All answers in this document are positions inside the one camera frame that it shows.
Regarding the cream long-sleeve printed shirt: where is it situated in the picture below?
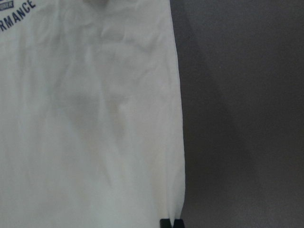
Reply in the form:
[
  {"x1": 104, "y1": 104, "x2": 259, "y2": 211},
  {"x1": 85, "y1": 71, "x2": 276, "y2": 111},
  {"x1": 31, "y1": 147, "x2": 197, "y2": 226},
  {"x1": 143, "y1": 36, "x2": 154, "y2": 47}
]
[{"x1": 0, "y1": 0, "x2": 185, "y2": 228}]

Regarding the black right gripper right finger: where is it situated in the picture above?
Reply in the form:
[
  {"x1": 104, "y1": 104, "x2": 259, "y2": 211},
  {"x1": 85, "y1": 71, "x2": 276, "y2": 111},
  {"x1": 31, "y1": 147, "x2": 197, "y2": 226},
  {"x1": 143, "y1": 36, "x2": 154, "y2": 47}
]
[{"x1": 173, "y1": 219, "x2": 184, "y2": 228}]

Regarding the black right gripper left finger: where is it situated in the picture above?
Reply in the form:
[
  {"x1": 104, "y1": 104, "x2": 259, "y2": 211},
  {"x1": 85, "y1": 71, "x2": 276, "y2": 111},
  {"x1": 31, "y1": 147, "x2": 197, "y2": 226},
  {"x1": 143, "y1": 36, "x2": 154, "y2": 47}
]
[{"x1": 160, "y1": 218, "x2": 172, "y2": 228}]

